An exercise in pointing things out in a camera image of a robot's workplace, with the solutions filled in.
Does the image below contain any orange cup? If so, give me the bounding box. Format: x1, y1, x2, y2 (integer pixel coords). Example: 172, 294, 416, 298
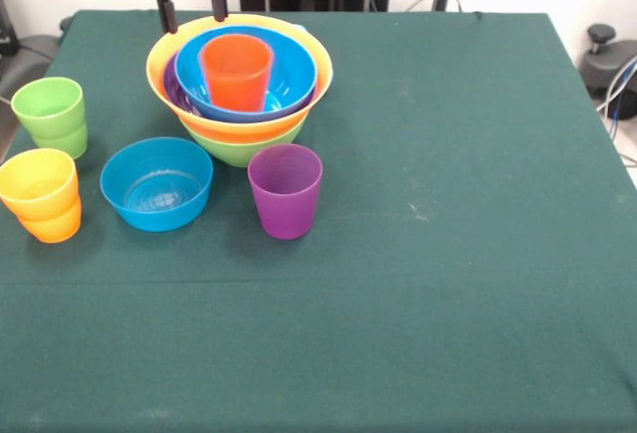
18, 198, 83, 245

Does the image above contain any large blue bowl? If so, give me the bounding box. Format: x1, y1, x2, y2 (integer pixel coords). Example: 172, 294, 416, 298
173, 26, 319, 124

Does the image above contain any black stand with knob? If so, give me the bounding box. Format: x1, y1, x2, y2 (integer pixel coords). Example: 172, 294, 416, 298
579, 23, 637, 120

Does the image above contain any green cup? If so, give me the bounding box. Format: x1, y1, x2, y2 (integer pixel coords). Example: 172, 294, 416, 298
34, 121, 90, 160
10, 77, 87, 143

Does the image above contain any purple bowl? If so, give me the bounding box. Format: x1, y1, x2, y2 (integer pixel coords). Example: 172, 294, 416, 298
161, 50, 316, 125

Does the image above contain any red-orange cup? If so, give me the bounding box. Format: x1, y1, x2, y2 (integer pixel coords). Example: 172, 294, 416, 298
198, 34, 275, 113

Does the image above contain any dark equipment box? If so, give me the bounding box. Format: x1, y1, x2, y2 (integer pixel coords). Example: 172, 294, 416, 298
0, 0, 21, 59

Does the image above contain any yellow bowl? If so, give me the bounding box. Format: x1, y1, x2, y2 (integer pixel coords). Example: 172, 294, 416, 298
145, 13, 333, 145

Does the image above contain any dark green table cloth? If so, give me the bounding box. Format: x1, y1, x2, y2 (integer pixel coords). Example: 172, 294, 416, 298
0, 8, 637, 433

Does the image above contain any blue cable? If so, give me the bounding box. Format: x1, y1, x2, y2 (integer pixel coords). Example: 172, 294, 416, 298
595, 52, 637, 123

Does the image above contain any purple cup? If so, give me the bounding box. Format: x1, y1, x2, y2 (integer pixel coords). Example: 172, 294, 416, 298
247, 142, 324, 240

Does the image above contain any small blue bowl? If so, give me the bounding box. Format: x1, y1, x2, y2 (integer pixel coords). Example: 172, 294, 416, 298
100, 136, 215, 233

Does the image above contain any yellow cup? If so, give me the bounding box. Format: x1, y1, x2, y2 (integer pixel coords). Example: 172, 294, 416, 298
0, 147, 81, 223

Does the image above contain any green bowl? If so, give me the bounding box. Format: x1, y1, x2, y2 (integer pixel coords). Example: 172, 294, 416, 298
188, 121, 306, 169

